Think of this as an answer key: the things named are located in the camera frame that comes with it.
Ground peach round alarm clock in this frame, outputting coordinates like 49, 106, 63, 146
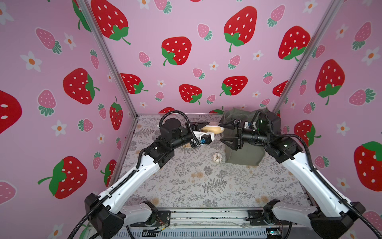
201, 125, 224, 134

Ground olive green canvas bag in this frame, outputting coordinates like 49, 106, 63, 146
220, 107, 270, 166

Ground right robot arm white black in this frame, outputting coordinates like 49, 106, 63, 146
219, 111, 382, 239

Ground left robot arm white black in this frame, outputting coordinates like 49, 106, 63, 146
69, 110, 214, 239

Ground beige striped small ball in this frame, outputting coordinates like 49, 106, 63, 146
212, 152, 222, 163

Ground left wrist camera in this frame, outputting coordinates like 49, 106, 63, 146
194, 131, 215, 144

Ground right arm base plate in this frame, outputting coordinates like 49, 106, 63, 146
245, 199, 289, 226

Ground aluminium frame rail front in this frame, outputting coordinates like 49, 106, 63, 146
86, 207, 333, 231

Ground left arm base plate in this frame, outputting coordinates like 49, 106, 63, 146
130, 210, 171, 227

